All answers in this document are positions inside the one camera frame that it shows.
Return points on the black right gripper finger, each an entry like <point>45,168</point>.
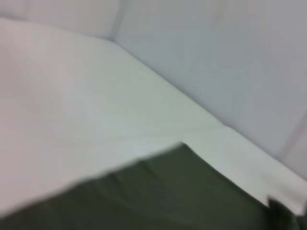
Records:
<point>277,207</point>

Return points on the dark green FREE-print T-shirt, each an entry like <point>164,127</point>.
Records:
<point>144,196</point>

